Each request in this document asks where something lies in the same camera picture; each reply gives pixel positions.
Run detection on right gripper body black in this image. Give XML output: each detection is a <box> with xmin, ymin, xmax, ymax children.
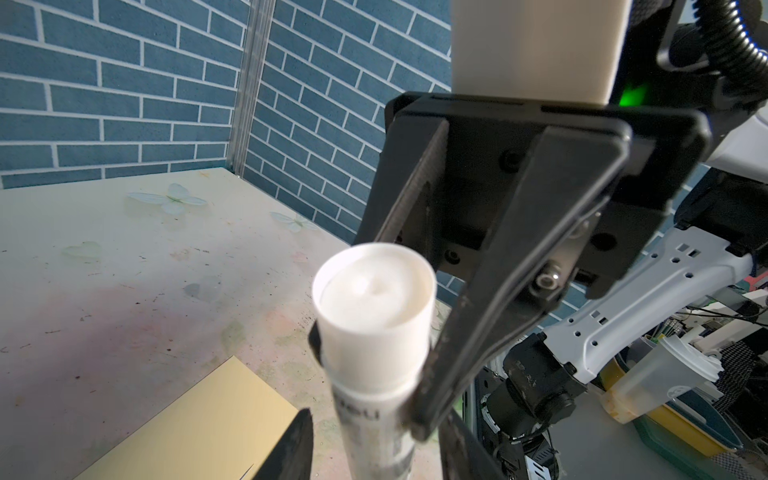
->
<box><xmin>383</xmin><ymin>92</ymin><xmax>711</xmax><ymax>299</ymax></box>

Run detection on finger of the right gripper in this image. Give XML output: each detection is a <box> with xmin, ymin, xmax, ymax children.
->
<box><xmin>353</xmin><ymin>116</ymin><xmax>449</xmax><ymax>269</ymax></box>
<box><xmin>410</xmin><ymin>127</ymin><xmax>630</xmax><ymax>441</ymax></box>

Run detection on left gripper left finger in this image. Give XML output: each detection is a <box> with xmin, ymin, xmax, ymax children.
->
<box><xmin>252</xmin><ymin>408</ymin><xmax>314</xmax><ymax>480</ymax></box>

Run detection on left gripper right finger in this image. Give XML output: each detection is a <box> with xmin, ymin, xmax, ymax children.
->
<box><xmin>438</xmin><ymin>410</ymin><xmax>506</xmax><ymax>480</ymax></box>

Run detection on yellow envelope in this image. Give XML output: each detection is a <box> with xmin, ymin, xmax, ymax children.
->
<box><xmin>78</xmin><ymin>357</ymin><xmax>297</xmax><ymax>479</ymax></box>

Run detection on white glue stick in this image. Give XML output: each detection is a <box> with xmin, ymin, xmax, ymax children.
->
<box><xmin>312</xmin><ymin>243</ymin><xmax>437</xmax><ymax>479</ymax></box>

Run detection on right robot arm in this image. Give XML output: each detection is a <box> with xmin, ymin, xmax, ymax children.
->
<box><xmin>356</xmin><ymin>1</ymin><xmax>767</xmax><ymax>479</ymax></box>

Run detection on plastic cup with lid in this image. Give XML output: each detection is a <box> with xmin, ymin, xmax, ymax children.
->
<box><xmin>600</xmin><ymin>337</ymin><xmax>723</xmax><ymax>424</ymax></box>

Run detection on left corner aluminium post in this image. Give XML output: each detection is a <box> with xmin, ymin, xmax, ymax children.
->
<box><xmin>227</xmin><ymin>0</ymin><xmax>276</xmax><ymax>177</ymax></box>

